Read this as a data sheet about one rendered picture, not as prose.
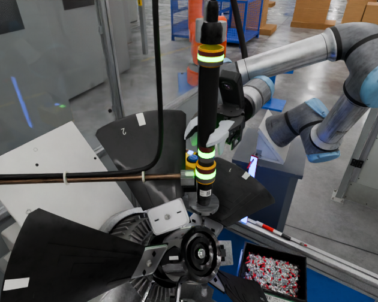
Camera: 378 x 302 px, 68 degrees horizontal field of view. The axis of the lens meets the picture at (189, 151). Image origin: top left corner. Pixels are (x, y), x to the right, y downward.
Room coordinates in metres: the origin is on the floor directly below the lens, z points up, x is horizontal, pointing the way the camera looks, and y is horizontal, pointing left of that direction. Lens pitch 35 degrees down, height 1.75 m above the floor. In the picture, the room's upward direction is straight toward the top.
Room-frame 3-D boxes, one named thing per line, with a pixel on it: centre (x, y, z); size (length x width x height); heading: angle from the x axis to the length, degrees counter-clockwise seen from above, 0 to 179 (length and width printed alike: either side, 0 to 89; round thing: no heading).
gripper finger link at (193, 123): (0.50, -0.01, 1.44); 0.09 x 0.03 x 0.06; 138
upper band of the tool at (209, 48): (0.48, -0.04, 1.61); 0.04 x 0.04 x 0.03
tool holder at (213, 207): (0.48, -0.03, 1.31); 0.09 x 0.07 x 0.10; 93
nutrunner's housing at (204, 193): (0.48, -0.04, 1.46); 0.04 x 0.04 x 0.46
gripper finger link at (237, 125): (0.51, -0.09, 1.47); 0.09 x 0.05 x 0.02; 158
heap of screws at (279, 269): (0.55, -0.29, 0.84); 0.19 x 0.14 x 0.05; 72
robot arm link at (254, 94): (0.64, -0.13, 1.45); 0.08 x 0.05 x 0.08; 58
